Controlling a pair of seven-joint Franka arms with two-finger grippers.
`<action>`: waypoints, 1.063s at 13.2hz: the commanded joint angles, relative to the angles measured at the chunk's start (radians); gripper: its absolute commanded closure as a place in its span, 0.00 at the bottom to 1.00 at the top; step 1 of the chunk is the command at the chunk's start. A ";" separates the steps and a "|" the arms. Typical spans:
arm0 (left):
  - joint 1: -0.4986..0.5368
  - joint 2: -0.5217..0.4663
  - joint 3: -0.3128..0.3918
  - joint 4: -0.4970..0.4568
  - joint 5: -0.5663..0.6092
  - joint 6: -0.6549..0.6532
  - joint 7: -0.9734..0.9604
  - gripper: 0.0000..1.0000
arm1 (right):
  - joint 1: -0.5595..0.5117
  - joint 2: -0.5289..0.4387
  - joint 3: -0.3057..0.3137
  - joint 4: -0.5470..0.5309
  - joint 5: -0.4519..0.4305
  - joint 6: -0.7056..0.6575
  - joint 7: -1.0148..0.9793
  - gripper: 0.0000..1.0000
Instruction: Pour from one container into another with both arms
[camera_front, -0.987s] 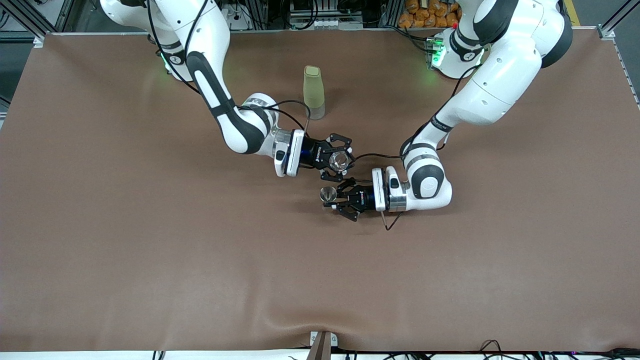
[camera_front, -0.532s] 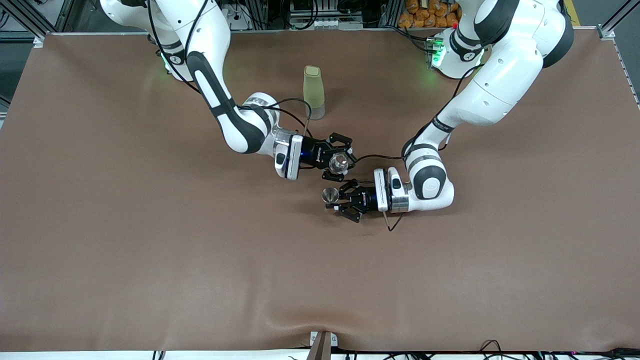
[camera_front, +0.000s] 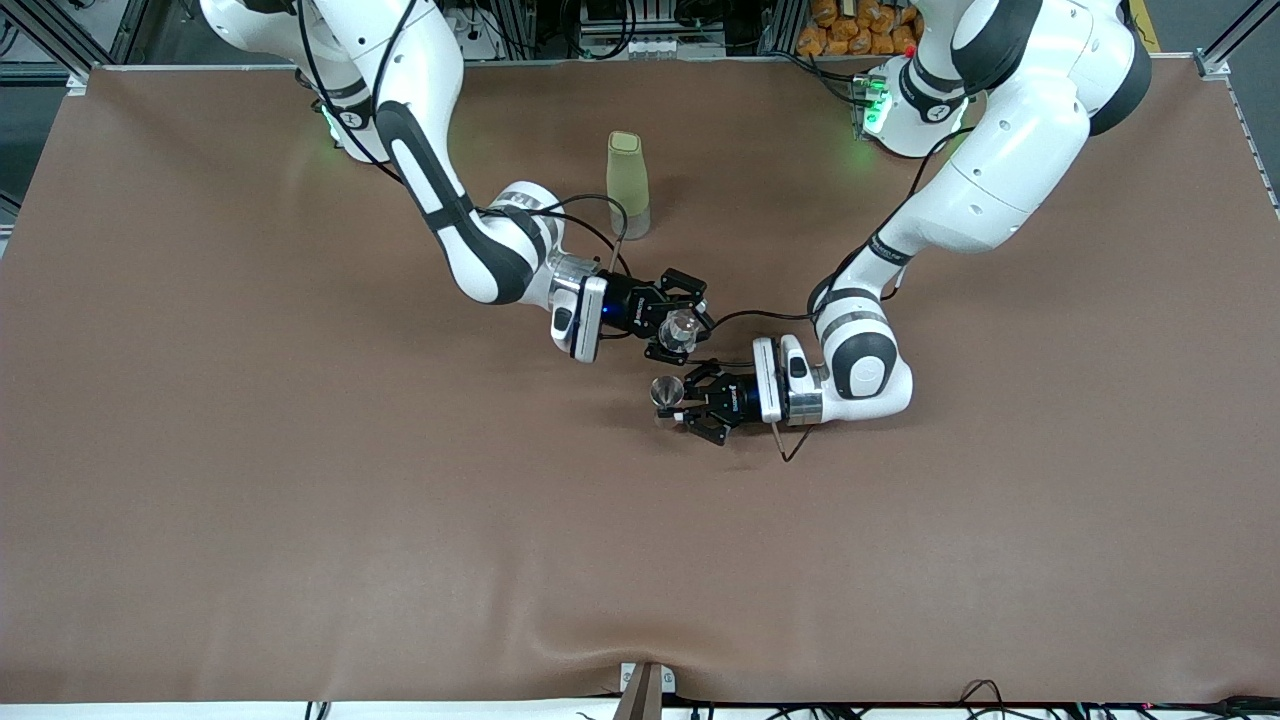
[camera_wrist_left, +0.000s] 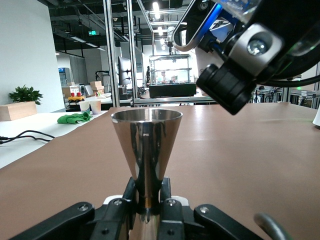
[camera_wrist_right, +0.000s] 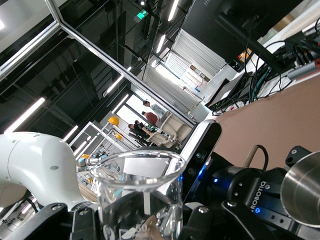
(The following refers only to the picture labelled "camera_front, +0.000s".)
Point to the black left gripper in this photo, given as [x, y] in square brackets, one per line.
[735, 402]

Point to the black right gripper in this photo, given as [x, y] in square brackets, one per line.
[628, 309]

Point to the clear glass beaker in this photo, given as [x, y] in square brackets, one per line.
[680, 328]

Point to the steel double jigger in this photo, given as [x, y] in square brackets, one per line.
[667, 392]

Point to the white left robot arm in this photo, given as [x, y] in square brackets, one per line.
[1020, 150]

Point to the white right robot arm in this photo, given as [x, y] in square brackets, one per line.
[420, 40]

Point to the tall pale green bottle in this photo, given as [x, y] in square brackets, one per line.
[627, 180]

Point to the brown table mat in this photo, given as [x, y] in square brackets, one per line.
[640, 550]

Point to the metal equipment rack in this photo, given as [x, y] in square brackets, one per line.
[650, 45]

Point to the orange snack pack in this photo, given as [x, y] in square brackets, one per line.
[882, 40]
[850, 32]
[812, 42]
[825, 10]

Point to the white mount bracket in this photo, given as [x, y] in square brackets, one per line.
[668, 682]

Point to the brown camera mount post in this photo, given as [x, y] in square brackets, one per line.
[640, 700]

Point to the white corner bracket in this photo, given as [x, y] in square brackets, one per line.
[1212, 66]
[77, 82]

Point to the aluminium frame post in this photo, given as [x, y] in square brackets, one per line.
[130, 30]
[1245, 30]

